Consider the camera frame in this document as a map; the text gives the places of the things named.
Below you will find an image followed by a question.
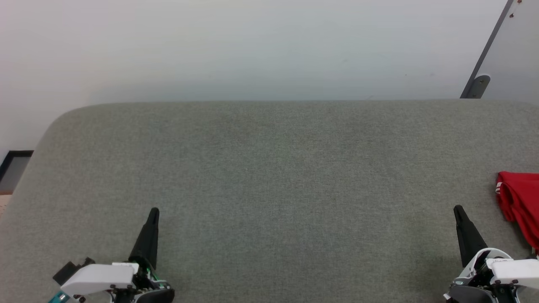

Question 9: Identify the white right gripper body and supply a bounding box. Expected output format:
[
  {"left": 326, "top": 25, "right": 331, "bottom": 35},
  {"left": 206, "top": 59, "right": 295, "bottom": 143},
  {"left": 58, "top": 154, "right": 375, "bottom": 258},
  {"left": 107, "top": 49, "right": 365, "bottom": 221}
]
[{"left": 443, "top": 247, "right": 539, "bottom": 303}]

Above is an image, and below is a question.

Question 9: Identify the grey panel with dark edge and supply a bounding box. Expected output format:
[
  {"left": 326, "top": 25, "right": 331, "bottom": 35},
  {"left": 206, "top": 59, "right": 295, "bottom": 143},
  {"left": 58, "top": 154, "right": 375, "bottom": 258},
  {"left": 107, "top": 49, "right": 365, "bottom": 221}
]
[{"left": 459, "top": 0, "right": 539, "bottom": 104}]

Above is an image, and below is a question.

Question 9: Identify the red white basketball jersey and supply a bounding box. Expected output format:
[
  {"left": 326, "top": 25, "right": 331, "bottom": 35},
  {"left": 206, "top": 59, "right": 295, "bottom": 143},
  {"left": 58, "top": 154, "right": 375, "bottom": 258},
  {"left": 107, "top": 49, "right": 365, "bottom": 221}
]
[{"left": 495, "top": 171, "right": 539, "bottom": 254}]

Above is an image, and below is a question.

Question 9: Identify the grey metal bracket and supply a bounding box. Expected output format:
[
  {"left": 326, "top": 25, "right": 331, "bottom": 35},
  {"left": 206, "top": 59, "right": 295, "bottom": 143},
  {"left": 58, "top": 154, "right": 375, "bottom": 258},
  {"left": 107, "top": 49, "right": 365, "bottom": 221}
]
[{"left": 467, "top": 74, "right": 491, "bottom": 100}]

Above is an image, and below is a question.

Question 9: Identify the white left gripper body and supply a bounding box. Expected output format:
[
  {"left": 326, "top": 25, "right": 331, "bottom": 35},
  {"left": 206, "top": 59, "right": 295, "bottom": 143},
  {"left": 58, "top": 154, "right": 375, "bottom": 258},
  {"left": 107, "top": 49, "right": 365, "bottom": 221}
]
[{"left": 60, "top": 261, "right": 176, "bottom": 303}]

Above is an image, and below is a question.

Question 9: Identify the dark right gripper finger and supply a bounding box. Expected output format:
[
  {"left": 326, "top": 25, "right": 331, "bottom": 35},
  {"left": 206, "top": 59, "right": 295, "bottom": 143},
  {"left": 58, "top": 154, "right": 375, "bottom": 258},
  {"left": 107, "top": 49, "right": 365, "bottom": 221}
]
[{"left": 453, "top": 205, "right": 489, "bottom": 268}]

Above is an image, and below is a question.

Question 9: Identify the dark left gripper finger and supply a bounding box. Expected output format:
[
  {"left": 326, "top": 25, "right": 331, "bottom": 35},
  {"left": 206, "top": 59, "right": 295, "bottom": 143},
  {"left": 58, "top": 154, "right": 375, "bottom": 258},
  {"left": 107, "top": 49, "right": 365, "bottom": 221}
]
[{"left": 128, "top": 207, "right": 161, "bottom": 271}]

